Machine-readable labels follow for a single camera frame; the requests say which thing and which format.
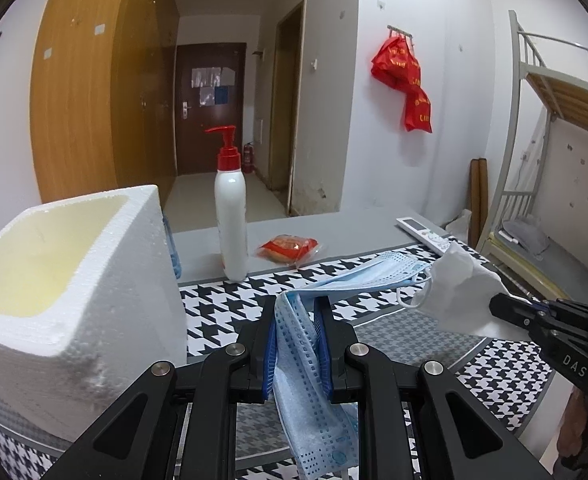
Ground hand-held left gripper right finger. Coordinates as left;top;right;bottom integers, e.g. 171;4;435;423
313;297;550;480

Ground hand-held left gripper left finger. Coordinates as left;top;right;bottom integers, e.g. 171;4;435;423
39;295;280;480

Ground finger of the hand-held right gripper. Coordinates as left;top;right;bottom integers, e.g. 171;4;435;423
489;292;542;333
519;297;557;316

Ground blue face mask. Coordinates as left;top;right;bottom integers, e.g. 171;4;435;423
273;251;432;480

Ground white tissue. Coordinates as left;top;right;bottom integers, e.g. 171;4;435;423
411;242;517;336

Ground white foam box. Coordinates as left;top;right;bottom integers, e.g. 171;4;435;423
0;185;190;453

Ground person's right hand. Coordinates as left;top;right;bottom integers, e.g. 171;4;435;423
558;390;588;468

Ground houndstooth table mat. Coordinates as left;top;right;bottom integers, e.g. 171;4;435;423
0;247;575;480

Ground grey pillow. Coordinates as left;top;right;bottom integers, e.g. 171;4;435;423
504;220;557;261

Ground white plastic bag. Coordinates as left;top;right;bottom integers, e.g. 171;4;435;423
446;210;472;241

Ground red snack packet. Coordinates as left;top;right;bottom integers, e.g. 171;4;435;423
256;234;327;266

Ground leaning wooden boards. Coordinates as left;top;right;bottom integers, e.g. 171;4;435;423
469;158;489;246

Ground white remote control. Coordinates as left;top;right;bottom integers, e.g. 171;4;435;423
396;216;462;256

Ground white pump bottle red cap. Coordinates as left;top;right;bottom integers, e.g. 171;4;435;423
205;125;249;282

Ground grey metal bunk bed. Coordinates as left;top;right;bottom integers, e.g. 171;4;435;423
476;10;588;321

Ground dark brown entry door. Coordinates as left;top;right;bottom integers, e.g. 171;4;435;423
175;42;247;177

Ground red plastic bag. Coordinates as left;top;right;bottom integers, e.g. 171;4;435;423
371;35;433;133

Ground white paper notice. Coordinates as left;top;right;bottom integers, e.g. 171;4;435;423
190;66;236;88

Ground wooden wardrobe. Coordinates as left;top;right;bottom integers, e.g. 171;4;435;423
29;0;180;204

